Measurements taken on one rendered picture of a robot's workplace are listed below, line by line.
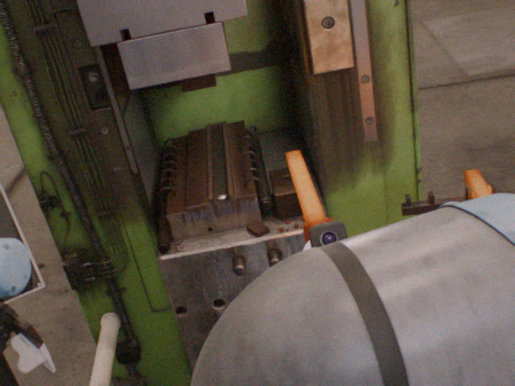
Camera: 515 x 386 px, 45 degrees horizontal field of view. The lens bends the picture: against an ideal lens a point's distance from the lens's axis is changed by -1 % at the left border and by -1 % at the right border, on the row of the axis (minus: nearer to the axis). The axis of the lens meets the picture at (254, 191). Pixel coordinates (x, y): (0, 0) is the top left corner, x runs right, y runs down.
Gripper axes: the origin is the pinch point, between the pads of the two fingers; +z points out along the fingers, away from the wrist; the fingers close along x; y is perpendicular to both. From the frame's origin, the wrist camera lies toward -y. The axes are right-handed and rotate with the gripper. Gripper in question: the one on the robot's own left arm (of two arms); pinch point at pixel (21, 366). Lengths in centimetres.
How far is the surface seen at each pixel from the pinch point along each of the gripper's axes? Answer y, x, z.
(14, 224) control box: -22.5, -11.3, -14.3
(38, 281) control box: -18.3, -7.0, -3.9
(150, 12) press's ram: -44, 19, -47
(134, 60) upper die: -42, 14, -39
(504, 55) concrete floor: -406, 98, 94
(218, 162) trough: -64, 16, -5
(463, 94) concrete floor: -337, 70, 94
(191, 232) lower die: -42.7, 15.6, 0.7
